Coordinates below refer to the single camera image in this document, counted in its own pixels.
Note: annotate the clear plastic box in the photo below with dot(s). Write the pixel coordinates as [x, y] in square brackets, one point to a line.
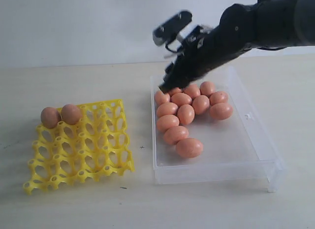
[234, 149]

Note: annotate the brown egg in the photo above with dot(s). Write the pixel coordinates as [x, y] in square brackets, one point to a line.
[189, 148]
[175, 134]
[186, 114]
[207, 88]
[175, 91]
[166, 122]
[161, 98]
[218, 97]
[181, 99]
[221, 111]
[167, 108]
[192, 90]
[71, 114]
[50, 117]
[201, 104]

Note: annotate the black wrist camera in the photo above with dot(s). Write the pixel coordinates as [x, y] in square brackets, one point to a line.
[168, 30]

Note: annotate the yellow plastic egg tray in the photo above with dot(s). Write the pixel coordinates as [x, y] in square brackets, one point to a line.
[95, 147]

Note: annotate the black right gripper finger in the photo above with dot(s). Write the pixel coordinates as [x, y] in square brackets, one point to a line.
[165, 88]

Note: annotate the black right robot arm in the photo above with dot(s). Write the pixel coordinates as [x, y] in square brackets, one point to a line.
[269, 25]

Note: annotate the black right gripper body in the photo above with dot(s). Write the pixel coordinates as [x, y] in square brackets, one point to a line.
[191, 63]

